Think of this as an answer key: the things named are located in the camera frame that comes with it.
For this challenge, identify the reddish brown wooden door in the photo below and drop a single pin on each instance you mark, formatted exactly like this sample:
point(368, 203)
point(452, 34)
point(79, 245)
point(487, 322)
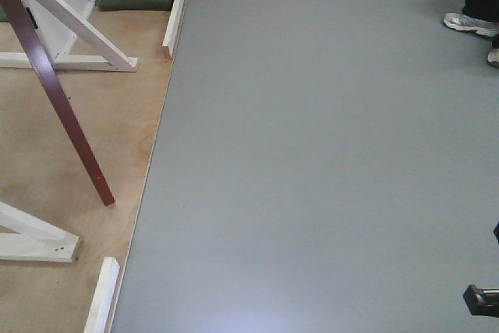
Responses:
point(38, 58)

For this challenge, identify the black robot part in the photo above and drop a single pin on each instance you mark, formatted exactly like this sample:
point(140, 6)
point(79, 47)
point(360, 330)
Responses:
point(481, 302)

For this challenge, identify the white wooden edge strip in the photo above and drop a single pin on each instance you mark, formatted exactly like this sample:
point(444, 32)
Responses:
point(173, 26)

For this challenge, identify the far white diagonal brace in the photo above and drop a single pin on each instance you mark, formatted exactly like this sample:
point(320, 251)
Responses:
point(74, 29)

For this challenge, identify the white diagonal brace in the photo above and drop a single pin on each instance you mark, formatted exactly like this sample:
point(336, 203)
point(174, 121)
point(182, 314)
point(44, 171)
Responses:
point(32, 239)
point(74, 29)

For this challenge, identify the lower green sandbag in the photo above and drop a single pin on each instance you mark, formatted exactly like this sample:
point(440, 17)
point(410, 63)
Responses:
point(118, 5)

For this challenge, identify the near white edge strip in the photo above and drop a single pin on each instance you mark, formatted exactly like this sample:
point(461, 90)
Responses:
point(100, 306)

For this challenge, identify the near white diagonal brace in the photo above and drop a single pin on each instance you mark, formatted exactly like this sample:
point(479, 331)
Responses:
point(32, 239)

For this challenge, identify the grey sneaker nearer wall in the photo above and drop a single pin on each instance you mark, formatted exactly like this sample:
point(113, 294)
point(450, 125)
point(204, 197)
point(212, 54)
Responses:
point(463, 23)

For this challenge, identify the grey sneaker nearer camera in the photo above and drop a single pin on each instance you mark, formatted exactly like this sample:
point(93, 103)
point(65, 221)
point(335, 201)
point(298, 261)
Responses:
point(493, 57)

